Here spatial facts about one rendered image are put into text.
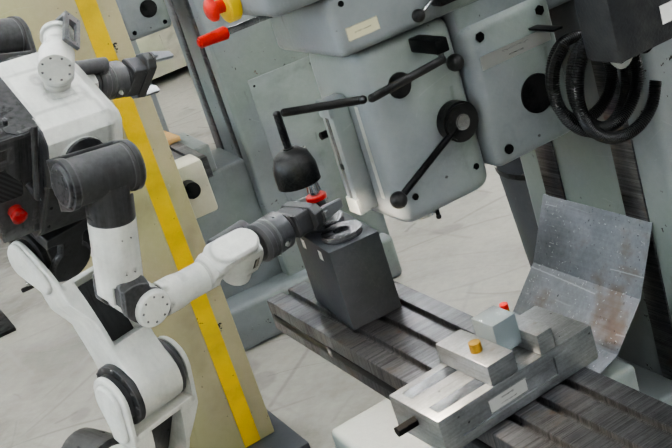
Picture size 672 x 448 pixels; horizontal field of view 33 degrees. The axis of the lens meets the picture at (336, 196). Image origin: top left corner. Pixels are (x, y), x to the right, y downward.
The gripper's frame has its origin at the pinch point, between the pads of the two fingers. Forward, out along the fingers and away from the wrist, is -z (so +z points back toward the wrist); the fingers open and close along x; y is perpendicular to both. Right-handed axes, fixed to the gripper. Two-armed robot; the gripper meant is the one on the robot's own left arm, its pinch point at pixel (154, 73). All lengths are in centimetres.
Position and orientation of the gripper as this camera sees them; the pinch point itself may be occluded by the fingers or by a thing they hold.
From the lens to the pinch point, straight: 275.9
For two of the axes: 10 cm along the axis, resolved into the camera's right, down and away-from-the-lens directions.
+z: -6.5, 2.0, -7.3
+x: 4.0, -7.2, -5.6
